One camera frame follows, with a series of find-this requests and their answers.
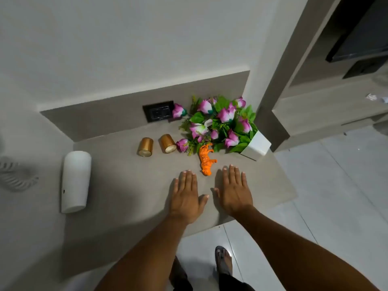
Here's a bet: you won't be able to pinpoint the person's right forearm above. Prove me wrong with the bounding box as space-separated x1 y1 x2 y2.
232 205 380 291

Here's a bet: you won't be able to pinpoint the black television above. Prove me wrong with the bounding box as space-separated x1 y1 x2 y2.
325 0 388 63

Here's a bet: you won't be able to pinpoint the black wall socket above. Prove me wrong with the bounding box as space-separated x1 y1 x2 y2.
142 101 175 123

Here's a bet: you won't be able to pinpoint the person's black trousers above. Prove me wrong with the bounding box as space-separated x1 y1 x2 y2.
169 256 256 291

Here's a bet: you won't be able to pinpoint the orange toy tiger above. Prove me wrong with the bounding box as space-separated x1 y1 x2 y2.
198 143 218 177

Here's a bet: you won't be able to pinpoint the person's left forearm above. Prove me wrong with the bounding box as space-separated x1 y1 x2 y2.
94 216 189 291

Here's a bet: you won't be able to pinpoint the purple artificial flower bouquet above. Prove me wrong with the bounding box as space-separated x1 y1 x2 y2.
172 95 258 156

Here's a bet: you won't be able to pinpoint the person's left hand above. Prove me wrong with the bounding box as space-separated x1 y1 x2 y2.
168 170 210 225

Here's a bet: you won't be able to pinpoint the person's right hand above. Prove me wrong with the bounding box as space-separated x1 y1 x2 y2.
214 164 254 217

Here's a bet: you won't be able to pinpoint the white coiled cord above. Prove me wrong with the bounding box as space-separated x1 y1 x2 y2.
0 156 39 191

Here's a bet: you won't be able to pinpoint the white cylinder dispenser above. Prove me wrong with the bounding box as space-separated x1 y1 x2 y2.
61 150 92 214

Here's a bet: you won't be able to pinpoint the black television base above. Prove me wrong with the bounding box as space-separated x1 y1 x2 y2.
342 59 388 80

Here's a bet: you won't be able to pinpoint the crumpled white paper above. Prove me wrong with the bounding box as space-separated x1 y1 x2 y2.
366 93 388 104

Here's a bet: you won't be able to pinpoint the gold candle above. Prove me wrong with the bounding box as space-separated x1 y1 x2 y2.
158 133 177 154
137 137 154 158

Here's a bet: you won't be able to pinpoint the grey shelf unit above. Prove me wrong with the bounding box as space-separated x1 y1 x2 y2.
254 0 388 154

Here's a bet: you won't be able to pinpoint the person's sandalled foot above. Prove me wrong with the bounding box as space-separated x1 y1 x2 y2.
214 246 233 276

